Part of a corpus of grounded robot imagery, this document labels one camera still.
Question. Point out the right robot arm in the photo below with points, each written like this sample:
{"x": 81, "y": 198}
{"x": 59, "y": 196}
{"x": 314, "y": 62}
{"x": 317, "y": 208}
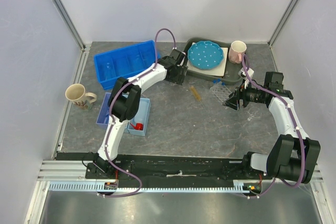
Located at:
{"x": 294, "y": 155}

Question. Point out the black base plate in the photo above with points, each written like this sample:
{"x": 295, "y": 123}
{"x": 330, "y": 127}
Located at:
{"x": 160, "y": 172}

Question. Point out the purple small box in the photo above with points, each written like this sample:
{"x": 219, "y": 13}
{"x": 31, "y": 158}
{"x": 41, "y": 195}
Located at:
{"x": 103, "y": 116}

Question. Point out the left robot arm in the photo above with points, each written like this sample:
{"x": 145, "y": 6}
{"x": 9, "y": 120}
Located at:
{"x": 124, "y": 104}

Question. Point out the white square plate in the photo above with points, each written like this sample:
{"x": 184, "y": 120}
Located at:
{"x": 207, "y": 57}

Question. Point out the beige floral mug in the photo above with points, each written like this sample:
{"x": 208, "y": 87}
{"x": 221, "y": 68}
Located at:
{"x": 78, "y": 96}

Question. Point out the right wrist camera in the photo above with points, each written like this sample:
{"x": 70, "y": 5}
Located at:
{"x": 246, "y": 75}

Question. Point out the light blue right box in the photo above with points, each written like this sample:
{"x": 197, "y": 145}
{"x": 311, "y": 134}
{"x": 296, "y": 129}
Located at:
{"x": 141, "y": 133}

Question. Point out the blue dotted plate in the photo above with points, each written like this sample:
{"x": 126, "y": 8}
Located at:
{"x": 205, "y": 55}

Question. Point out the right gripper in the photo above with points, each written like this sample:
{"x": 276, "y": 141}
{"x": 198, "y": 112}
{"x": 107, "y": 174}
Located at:
{"x": 233, "y": 102}

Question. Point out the clear test tube rack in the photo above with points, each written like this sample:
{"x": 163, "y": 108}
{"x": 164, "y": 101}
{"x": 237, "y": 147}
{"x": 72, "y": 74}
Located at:
{"x": 220, "y": 92}

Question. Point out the grey oval tray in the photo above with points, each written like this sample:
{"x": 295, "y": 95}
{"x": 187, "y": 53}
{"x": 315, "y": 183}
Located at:
{"x": 226, "y": 71}

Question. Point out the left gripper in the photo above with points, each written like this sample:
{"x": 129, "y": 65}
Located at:
{"x": 179, "y": 78}

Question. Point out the light blue cable duct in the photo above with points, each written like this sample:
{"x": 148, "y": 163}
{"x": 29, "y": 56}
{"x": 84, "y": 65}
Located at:
{"x": 101, "y": 187}

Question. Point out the blue divided plastic bin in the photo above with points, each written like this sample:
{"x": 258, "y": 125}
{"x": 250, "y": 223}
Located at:
{"x": 125, "y": 62}

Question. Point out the pink mug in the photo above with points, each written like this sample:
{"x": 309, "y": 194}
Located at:
{"x": 237, "y": 51}

